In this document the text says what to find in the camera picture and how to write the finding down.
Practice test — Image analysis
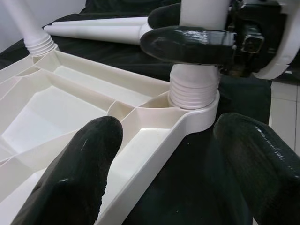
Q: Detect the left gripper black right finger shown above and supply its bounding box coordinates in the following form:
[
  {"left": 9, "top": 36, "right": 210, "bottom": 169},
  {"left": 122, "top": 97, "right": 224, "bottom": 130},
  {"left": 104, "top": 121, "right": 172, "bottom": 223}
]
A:
[{"left": 212, "top": 113, "right": 300, "bottom": 225}]

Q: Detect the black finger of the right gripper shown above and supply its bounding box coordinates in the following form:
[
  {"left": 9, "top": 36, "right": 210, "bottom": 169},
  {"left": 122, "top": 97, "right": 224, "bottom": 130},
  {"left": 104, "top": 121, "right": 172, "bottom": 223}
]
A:
[
  {"left": 148, "top": 2, "right": 181, "bottom": 29},
  {"left": 140, "top": 26, "right": 237, "bottom": 66}
]

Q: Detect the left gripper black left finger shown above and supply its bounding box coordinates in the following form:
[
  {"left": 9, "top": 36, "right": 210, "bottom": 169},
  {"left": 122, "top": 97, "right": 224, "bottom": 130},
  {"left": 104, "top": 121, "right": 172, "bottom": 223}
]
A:
[{"left": 11, "top": 115, "right": 124, "bottom": 225}]

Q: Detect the white plastic table top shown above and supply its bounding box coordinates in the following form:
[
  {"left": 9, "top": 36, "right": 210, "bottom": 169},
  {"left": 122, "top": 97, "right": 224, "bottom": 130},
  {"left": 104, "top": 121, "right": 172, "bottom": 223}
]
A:
[{"left": 0, "top": 48, "right": 221, "bottom": 225}]

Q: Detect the black fabric table cover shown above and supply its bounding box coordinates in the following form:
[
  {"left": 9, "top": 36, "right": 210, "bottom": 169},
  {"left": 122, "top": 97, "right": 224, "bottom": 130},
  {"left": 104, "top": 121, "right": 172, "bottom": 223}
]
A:
[{"left": 0, "top": 0, "right": 274, "bottom": 225}]

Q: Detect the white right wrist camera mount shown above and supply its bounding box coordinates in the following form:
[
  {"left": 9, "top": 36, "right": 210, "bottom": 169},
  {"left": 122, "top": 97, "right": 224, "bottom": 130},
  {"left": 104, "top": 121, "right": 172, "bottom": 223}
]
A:
[{"left": 252, "top": 0, "right": 300, "bottom": 80}]

